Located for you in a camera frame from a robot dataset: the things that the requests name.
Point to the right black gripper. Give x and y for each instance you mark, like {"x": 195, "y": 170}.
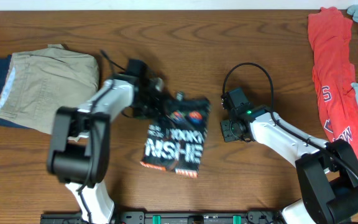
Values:
{"x": 226, "y": 130}

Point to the folded khaki pants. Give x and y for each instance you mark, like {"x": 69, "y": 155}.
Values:
{"x": 41, "y": 81}

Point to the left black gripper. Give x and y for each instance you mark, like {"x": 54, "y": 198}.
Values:
{"x": 165, "y": 104}

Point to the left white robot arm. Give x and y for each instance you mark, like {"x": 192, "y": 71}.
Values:
{"x": 80, "y": 140}

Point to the black orange patterned jersey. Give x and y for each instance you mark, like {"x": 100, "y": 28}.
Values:
{"x": 176, "y": 137}

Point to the red t-shirt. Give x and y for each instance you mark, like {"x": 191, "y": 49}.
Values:
{"x": 329, "y": 34}

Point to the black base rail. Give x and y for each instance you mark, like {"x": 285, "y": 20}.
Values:
{"x": 143, "y": 217}

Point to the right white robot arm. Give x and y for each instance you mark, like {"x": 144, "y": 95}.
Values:
{"x": 327, "y": 171}

